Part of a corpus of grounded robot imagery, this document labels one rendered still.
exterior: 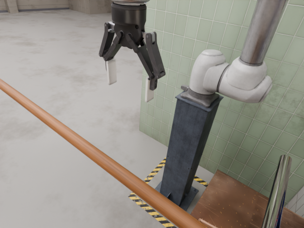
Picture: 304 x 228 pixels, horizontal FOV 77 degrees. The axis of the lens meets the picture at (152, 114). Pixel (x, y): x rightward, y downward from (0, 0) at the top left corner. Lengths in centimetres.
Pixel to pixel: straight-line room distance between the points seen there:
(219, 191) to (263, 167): 70
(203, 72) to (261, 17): 34
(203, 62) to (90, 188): 141
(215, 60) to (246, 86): 20
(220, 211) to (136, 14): 103
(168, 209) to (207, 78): 76
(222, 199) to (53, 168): 153
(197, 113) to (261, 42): 47
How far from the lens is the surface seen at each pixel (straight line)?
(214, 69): 102
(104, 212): 175
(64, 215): 181
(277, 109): 158
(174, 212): 39
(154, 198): 40
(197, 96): 110
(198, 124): 115
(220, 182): 129
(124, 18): 43
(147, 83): 46
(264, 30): 91
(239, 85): 98
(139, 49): 45
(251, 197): 132
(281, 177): 59
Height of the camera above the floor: 155
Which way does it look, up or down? 35 degrees down
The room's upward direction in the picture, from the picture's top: 6 degrees clockwise
